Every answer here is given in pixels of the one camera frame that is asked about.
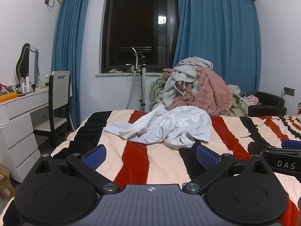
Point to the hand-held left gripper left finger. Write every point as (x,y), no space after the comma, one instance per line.
(95,156)

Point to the striped blanket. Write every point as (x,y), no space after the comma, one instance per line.
(164,160)

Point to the pink fluffy blanket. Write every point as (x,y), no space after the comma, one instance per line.
(211,91)

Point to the dark window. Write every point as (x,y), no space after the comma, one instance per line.
(138,28)

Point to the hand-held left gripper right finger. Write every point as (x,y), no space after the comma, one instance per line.
(207,156)

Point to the grey white hoodie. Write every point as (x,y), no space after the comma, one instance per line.
(185,73)

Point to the narrow blue curtain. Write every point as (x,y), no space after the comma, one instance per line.
(68,51)

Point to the green printed blanket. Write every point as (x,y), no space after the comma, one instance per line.
(157,89)

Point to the wide blue curtain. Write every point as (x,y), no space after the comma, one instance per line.
(218,28)

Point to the group of cosmetic bottles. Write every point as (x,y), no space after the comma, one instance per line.
(27,84)

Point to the black armchair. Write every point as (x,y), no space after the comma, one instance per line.
(268,103)

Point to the wall outlet with charger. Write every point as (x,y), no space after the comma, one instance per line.
(288,91)

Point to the beige garment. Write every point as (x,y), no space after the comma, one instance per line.
(197,62)

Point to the white black chair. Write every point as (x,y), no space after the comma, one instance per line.
(58,89)

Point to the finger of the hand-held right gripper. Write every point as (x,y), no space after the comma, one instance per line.
(291,144)
(261,147)

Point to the orange box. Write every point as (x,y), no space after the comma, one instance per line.
(8,97)

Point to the cardboard box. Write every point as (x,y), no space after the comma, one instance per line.
(6,186)

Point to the small pink cloth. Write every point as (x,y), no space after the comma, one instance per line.
(252,99)

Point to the black wall socket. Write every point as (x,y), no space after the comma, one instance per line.
(47,1)

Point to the pale green blanket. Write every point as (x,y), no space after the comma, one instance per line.
(237,106)

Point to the wavy black-framed mirror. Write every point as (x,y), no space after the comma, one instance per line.
(27,61)

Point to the garment steamer stand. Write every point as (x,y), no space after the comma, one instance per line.
(142,86)

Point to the white dressing table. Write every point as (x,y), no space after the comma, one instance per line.
(18,141)

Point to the white t-shirt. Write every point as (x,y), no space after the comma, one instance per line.
(164,127)

